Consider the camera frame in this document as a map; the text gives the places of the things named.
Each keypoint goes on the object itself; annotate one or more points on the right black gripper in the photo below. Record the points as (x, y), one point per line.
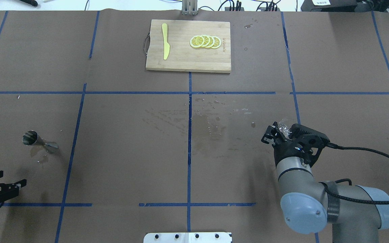
(285, 150)

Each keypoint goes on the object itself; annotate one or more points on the clear shot glass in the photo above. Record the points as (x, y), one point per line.
(284, 126)

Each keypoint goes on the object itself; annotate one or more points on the steel double jigger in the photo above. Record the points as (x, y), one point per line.
(32, 138)

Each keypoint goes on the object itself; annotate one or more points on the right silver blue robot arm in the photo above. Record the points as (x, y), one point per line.
(355, 212)

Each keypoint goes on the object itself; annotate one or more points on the lemon slice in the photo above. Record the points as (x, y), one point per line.
(197, 41)
(211, 43)
(207, 41)
(217, 42)

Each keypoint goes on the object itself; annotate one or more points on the bamboo cutting board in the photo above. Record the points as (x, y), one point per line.
(182, 56)

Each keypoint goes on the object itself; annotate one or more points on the black small computer box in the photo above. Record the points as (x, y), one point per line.
(329, 5)

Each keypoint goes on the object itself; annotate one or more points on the yellow plastic knife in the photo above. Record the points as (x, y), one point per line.
(166, 45)

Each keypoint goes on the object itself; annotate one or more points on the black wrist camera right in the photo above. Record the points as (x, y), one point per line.
(311, 141)

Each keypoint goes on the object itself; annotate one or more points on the aluminium frame post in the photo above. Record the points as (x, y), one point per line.
(189, 7)

